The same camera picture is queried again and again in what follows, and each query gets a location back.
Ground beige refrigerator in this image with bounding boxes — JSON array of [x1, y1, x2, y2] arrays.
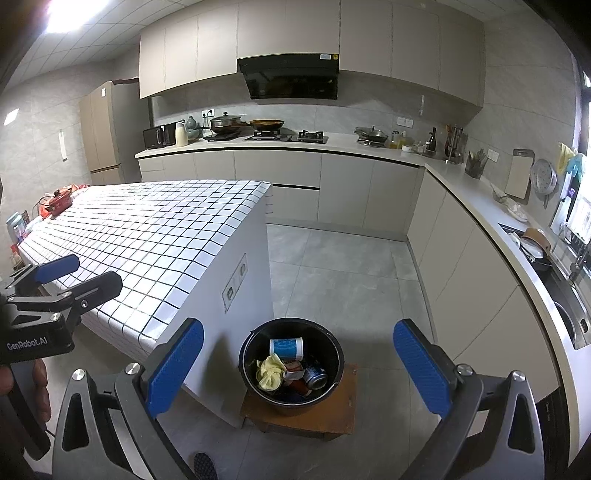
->
[[78, 80, 151, 186]]

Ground lidded metal wok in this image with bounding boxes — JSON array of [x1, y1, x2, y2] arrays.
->
[[354, 126, 389, 144]]

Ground person's left hand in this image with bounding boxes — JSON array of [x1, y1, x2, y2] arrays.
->
[[28, 359, 52, 425]]

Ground dark utensil holder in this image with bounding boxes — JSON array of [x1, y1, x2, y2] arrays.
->
[[464, 149, 488, 180]]

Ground kitchen utensil rack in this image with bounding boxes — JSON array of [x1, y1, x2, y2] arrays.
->
[[444, 124, 468, 164]]

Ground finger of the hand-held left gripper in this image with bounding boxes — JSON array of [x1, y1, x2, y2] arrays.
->
[[7, 271, 124, 328], [7, 254, 81, 295]]

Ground low wooden stool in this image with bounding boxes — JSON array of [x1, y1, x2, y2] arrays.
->
[[240, 362, 358, 444]]

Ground blue white box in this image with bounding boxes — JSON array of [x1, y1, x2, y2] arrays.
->
[[6, 211, 27, 245]]

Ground black plastic bucket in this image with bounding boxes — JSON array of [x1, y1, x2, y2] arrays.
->
[[239, 317, 345, 417]]

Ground metal faucet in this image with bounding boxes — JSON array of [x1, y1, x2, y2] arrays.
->
[[561, 222, 591, 284]]

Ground bright ceiling light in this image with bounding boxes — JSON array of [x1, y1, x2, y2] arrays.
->
[[44, 0, 114, 35]]

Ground black gas stove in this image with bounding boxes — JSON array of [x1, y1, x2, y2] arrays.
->
[[243, 129, 329, 145]]

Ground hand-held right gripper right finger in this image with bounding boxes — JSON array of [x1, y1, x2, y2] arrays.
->
[[392, 318, 546, 480]]

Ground dark mesh shoe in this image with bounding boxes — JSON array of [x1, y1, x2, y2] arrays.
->
[[193, 452, 218, 480]]

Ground perforated metal steamer plate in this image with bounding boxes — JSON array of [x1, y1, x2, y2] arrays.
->
[[529, 158, 558, 208]]

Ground yellow hanging towel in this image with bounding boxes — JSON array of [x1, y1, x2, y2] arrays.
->
[[556, 142, 575, 176]]

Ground beige upper wall cabinets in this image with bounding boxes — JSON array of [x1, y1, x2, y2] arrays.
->
[[139, 0, 485, 109]]

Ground black range hood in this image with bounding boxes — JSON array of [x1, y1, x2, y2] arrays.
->
[[237, 52, 340, 101]]

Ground steel kitchen sink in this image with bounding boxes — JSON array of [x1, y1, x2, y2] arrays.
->
[[499, 223, 591, 350]]

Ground beige base cabinets with counter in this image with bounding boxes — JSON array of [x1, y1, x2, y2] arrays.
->
[[135, 131, 591, 402]]

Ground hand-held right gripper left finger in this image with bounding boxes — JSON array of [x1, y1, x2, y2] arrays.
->
[[52, 318, 205, 480]]

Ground blue drink can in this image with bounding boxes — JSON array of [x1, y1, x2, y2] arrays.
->
[[302, 364, 329, 389]]

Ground white tiled kitchen island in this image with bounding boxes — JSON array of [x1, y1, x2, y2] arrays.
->
[[9, 180, 274, 430]]

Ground blue white paper cup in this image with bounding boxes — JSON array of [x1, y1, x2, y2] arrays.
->
[[269, 336, 305, 362]]

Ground white cutting board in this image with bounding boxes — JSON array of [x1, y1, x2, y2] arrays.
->
[[504, 148, 535, 200]]

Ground brown bowl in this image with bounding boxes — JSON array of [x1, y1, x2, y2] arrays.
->
[[522, 227, 552, 252]]

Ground lidded cooking pot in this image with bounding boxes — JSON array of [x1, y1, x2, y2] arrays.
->
[[209, 112, 250, 136]]

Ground small red pot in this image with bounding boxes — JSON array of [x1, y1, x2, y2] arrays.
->
[[39, 189, 75, 217]]

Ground black microwave oven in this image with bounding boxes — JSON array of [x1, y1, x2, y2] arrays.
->
[[142, 124, 178, 149]]

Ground yellow cloth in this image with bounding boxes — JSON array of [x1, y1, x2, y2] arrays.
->
[[255, 354, 288, 392]]

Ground island socket panel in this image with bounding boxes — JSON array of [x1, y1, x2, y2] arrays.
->
[[222, 253, 247, 315]]

